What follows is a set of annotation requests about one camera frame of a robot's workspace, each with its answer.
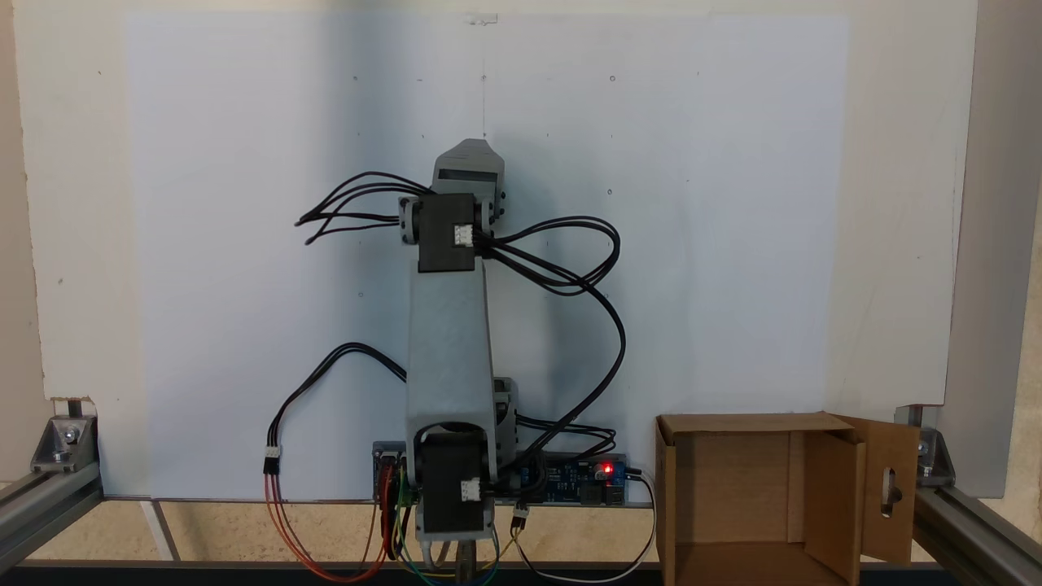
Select blue power converter board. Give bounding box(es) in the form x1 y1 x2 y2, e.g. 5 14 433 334
497 453 629 509

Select metal corner bracket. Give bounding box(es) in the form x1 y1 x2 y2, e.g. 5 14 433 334
894 405 955 487
31 397 100 474

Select brown cardboard box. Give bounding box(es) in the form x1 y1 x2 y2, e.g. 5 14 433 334
655 411 922 586

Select black cable with white connector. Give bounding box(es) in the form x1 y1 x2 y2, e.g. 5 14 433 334
263 342 409 477

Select black servo cable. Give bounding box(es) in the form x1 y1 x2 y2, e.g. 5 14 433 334
295 171 436 247
476 216 628 489

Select large white paper sheet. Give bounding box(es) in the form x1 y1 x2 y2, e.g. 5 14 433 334
122 11 849 502

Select motor driver circuit board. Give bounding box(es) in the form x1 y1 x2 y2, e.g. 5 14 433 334
372 441 421 507

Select orange and red wires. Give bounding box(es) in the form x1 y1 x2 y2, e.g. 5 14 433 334
263 472 396 584

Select dark horizontal frame bar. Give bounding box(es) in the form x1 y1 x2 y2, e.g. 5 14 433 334
0 558 1042 586

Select coloured jumper wires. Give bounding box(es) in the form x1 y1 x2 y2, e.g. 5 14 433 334
389 472 502 586

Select black power cable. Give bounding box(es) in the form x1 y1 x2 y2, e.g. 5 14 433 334
514 413 618 461

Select aluminium frame post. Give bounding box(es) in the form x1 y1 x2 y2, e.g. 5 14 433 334
912 480 1042 586
0 460 105 572

